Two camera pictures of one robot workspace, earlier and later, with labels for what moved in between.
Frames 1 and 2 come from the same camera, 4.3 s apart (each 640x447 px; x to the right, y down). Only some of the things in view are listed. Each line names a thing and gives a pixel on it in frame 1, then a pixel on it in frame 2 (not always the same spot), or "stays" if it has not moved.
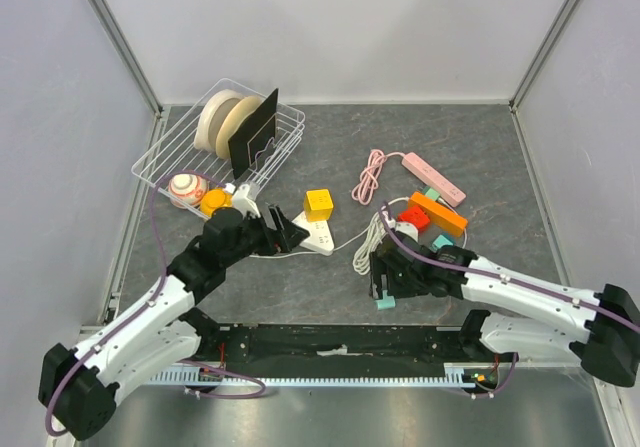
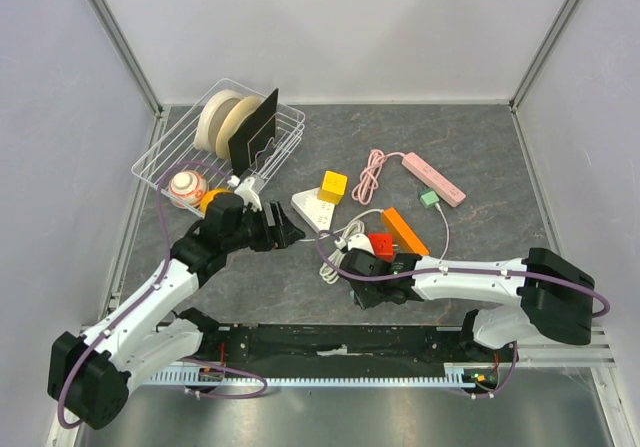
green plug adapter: [431, 192] stays
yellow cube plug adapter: [318, 205] → [334, 186]
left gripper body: [261, 240] stays
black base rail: [306, 351] stays
